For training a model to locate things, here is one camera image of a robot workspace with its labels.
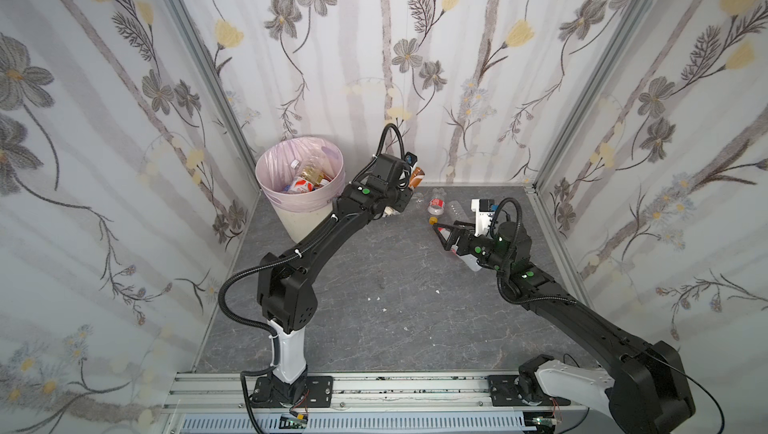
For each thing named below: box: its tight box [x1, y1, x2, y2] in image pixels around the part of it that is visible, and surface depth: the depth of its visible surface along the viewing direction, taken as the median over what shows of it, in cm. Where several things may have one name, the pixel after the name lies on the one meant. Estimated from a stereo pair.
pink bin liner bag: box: [255, 137, 346, 213], surface depth 95 cm
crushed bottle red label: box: [427, 188, 447, 216], surface depth 113 cm
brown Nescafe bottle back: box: [408, 166, 425, 188], surface depth 84 cm
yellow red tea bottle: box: [301, 165, 332, 185], surface depth 97 cm
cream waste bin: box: [255, 136, 347, 243], surface depth 95 cm
